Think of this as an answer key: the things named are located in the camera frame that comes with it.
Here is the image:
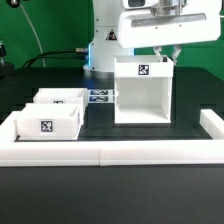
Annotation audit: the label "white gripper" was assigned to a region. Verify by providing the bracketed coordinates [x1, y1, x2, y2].
[118, 0, 222, 64]

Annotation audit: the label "white drawer cabinet box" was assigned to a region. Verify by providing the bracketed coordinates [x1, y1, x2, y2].
[114, 55, 174, 124]

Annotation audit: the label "white front drawer tray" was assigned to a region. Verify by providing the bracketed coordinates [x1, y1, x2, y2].
[16, 103, 83, 141]

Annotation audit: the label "white drawer tray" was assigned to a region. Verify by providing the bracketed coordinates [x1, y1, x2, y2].
[16, 103, 83, 141]
[33, 88, 88, 107]

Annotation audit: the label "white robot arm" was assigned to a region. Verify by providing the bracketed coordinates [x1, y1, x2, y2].
[84, 0, 224, 78]

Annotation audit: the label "white rear drawer tray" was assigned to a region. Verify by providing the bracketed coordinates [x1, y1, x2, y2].
[33, 88, 88, 107]

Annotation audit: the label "fiducial marker sheet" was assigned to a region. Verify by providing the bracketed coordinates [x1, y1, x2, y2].
[88, 89, 114, 103]

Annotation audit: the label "black cables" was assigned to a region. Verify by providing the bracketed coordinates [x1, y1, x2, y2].
[22, 47, 90, 69]

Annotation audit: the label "white thin cable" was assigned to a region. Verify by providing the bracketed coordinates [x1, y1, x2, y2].
[19, 4, 47, 68]

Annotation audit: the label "white foam border frame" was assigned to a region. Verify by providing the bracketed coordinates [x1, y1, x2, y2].
[0, 109, 224, 167]

